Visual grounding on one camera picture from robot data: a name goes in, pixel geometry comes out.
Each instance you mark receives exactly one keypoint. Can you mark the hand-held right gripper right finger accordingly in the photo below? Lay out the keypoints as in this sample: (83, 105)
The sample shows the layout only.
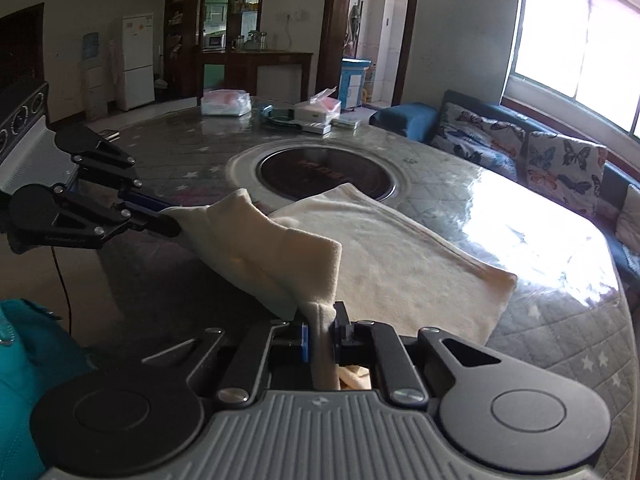
(345, 336)

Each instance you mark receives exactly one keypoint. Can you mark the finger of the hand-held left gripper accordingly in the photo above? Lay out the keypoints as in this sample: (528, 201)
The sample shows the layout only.
(125, 222)
(112, 167)

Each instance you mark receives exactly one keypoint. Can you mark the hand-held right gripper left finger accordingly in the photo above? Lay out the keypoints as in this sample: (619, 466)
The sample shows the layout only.
(303, 342)

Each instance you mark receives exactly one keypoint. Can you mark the cream fleece garment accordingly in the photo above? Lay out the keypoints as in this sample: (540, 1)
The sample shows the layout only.
(385, 255)

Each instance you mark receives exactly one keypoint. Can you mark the white refrigerator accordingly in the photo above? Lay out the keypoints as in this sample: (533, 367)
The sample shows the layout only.
(137, 60)

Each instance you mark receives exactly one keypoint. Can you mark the pink and clear plastic bag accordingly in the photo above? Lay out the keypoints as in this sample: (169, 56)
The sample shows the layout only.
(225, 102)

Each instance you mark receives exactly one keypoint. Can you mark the microwave oven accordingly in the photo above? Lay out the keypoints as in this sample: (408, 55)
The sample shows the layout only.
(214, 42)

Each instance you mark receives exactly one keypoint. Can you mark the round black induction cooktop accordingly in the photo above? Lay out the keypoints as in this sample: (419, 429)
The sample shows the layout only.
(325, 172)

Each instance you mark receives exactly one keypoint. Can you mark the dark wooden display cabinet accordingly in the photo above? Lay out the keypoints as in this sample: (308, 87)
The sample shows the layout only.
(190, 10)

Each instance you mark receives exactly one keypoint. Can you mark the dark wooden sideboard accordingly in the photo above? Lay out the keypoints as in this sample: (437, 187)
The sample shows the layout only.
(260, 70)

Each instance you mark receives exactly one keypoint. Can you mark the teal jacket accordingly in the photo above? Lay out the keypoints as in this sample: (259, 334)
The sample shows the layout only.
(35, 390)

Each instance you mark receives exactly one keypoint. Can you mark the white tissue box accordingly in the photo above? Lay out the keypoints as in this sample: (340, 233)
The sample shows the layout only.
(312, 112)

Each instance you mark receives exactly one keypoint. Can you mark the clear plastic flat box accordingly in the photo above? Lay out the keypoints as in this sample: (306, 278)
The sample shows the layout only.
(346, 120)

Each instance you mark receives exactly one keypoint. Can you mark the pink tissue pack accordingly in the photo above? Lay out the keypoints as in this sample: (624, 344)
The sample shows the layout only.
(327, 102)

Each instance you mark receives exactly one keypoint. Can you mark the blue sofa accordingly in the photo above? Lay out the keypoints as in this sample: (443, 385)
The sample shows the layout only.
(410, 120)

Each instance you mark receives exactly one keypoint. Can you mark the butterfly print pillow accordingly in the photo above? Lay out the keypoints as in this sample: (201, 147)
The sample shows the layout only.
(475, 142)
(567, 172)

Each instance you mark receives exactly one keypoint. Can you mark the blue white water dispenser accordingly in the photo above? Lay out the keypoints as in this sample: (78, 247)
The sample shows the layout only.
(355, 82)

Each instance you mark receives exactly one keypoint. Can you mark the plain grey pillow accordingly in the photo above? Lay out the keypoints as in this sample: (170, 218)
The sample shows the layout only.
(631, 220)

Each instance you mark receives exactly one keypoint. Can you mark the window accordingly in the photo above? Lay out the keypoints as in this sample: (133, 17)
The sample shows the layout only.
(585, 30)

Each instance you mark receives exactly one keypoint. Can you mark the dark wooden door frame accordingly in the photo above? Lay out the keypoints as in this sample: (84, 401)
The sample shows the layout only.
(332, 20)

